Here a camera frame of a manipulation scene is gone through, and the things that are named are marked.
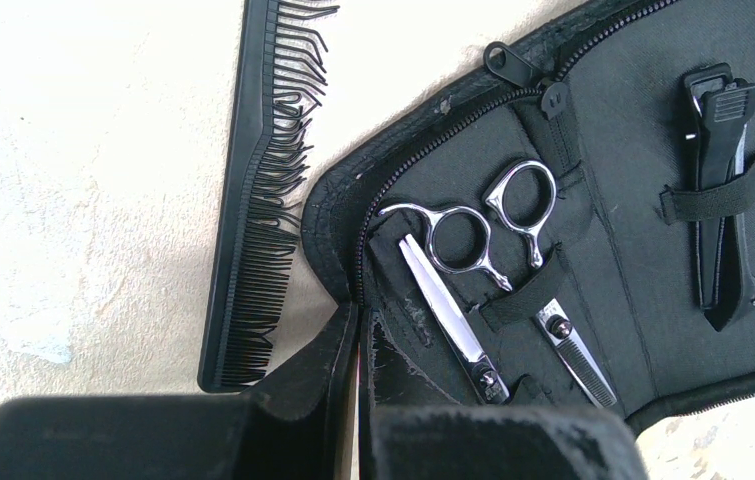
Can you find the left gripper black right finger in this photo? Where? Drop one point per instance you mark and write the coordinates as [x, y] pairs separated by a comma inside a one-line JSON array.
[[407, 430]]

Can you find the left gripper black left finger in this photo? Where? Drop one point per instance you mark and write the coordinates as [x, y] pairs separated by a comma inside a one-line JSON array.
[[290, 425]]

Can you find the black zip tool case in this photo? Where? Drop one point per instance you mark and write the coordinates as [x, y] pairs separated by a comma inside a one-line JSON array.
[[607, 113]]

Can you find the black hair comb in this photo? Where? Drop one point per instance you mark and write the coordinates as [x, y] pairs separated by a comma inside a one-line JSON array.
[[280, 80]]

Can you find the black hair clip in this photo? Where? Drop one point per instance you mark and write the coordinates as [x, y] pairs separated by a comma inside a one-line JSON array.
[[722, 105]]

